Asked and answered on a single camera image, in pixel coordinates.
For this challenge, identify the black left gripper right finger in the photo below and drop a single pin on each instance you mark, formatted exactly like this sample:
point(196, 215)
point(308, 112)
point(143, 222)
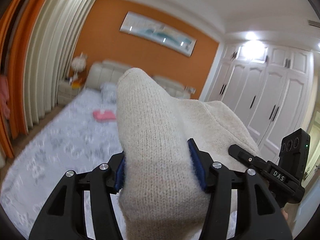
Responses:
point(258, 214)

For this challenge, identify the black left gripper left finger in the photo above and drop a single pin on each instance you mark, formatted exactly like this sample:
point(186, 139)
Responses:
point(63, 214)

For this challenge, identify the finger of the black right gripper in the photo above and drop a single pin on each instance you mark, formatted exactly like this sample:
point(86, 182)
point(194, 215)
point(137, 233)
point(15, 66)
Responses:
point(248, 159)

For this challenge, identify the cream knit sweater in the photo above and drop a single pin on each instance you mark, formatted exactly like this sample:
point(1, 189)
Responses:
point(162, 197)

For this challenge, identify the person's right hand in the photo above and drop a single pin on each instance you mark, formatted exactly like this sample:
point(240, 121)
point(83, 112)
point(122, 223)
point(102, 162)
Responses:
point(285, 210)

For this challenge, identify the white panelled wardrobe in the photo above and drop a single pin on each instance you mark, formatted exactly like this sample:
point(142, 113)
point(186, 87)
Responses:
point(268, 87)

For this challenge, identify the blue butterfly bedspread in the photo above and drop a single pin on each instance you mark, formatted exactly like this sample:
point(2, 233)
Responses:
point(74, 140)

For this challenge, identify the pink folded garment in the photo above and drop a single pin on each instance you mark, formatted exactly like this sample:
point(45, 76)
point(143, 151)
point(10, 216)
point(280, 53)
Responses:
point(103, 115)

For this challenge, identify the white bedside table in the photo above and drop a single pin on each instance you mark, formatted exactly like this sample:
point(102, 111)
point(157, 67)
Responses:
point(67, 92)

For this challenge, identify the orange box on nightstand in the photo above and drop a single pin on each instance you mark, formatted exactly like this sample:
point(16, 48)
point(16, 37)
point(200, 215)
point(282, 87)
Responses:
point(77, 82)

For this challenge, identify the pink hanging garment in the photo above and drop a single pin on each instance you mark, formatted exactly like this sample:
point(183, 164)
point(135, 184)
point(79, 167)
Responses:
point(4, 92)

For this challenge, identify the blue butterfly pillow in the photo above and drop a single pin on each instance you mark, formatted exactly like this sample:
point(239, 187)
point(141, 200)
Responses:
point(109, 93)

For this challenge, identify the white feather table lamp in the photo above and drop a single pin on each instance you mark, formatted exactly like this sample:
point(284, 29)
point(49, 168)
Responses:
point(78, 65)

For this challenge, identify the cream pleated curtain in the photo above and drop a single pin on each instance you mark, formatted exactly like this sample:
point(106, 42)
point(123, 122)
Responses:
point(49, 54)

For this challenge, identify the orange curtain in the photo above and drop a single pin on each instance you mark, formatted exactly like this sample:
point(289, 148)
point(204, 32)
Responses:
point(17, 23)

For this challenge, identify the black camera box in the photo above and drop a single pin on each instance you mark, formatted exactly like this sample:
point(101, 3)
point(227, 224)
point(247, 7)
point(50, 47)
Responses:
point(294, 152)

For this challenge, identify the framed landscape wall painting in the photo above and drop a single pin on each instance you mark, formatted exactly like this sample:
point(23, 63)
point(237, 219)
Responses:
point(158, 32)

